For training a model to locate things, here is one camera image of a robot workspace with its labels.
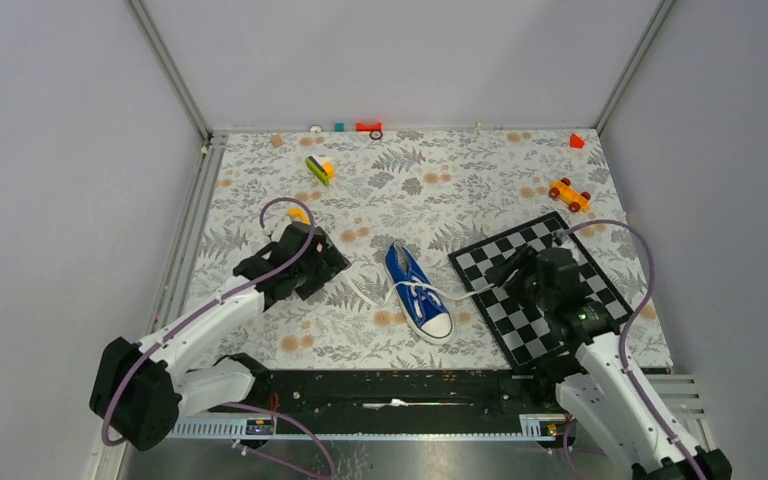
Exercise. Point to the red triangular block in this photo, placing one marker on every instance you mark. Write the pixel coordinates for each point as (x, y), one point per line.
(576, 142)

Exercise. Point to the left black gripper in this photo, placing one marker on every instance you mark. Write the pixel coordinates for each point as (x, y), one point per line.
(330, 262)

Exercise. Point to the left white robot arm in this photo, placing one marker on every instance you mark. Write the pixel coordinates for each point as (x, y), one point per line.
(143, 388)

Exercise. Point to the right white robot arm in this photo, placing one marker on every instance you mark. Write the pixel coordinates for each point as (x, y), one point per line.
(596, 381)

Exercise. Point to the floral patterned mat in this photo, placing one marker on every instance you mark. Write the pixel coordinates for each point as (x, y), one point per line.
(435, 192)

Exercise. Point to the orange toy car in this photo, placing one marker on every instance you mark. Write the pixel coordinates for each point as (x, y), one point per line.
(576, 201)

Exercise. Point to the blue canvas sneaker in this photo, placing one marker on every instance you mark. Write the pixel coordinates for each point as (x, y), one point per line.
(427, 317)

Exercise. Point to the stacked toy bricks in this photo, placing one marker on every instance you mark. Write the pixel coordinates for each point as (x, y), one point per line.
(322, 168)

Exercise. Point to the white shoelace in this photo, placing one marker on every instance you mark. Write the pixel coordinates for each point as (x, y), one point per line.
(422, 289)

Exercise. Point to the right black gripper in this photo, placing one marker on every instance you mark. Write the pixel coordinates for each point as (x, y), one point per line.
(501, 272)

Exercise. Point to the yellow plastic triangle toy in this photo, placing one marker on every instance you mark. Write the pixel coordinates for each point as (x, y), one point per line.
(298, 215)

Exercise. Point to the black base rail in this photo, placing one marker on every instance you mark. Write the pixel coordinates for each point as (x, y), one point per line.
(410, 402)

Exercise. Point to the red block at wall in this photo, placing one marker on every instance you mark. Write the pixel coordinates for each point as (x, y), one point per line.
(368, 127)

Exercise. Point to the black white chessboard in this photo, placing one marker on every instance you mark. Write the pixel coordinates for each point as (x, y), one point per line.
(525, 334)

